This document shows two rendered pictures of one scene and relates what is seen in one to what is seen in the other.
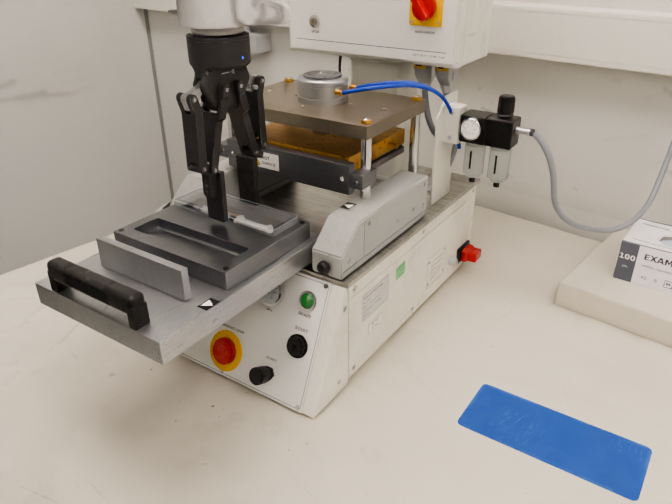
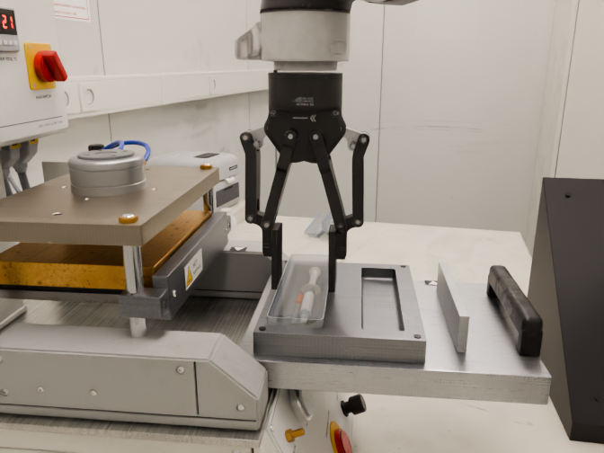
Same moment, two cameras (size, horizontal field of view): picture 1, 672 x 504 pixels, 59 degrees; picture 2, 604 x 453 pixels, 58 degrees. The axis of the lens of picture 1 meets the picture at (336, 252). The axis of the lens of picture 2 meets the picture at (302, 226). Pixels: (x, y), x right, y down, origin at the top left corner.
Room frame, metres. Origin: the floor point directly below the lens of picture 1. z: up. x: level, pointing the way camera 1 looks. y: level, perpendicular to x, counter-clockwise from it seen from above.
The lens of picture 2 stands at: (1.02, 0.64, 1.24)
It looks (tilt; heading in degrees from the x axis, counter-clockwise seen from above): 17 degrees down; 242
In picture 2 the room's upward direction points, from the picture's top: straight up
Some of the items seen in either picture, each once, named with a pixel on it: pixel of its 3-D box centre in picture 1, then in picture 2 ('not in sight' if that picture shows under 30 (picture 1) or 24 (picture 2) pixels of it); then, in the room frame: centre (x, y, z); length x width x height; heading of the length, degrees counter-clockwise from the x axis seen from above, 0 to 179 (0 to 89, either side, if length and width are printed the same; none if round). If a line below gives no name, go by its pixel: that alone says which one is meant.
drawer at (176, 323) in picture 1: (188, 256); (384, 315); (0.68, 0.19, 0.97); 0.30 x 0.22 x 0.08; 146
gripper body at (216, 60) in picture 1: (221, 71); (305, 116); (0.76, 0.14, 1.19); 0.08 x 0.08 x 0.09
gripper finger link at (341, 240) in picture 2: (204, 180); (349, 235); (0.72, 0.17, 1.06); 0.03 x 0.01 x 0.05; 146
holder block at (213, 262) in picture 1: (213, 234); (341, 303); (0.72, 0.16, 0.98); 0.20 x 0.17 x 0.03; 56
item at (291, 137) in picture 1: (327, 127); (117, 223); (0.93, 0.01, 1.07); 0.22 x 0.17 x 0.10; 56
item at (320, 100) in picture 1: (344, 113); (93, 205); (0.95, -0.02, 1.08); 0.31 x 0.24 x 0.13; 56
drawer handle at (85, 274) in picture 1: (95, 290); (511, 305); (0.57, 0.27, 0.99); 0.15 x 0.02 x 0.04; 56
